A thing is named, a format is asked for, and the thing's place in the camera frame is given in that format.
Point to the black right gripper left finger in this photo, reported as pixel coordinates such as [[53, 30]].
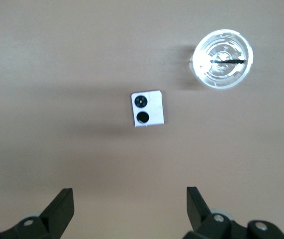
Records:
[[54, 216]]

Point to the lilac flip phone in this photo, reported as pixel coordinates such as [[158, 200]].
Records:
[[148, 109]]

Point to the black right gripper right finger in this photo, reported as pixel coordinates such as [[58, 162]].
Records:
[[204, 216]]

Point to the black drinking straw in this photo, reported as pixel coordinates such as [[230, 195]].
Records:
[[231, 61]]

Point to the brown table cloth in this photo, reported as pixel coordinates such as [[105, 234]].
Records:
[[57, 74]]

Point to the clear plastic cup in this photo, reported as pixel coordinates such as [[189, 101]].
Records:
[[222, 59]]

